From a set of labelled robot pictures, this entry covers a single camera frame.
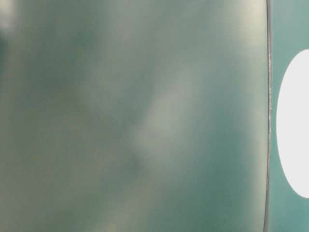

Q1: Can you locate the white round bowl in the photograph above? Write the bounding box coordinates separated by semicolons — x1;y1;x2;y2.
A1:
276;50;309;198

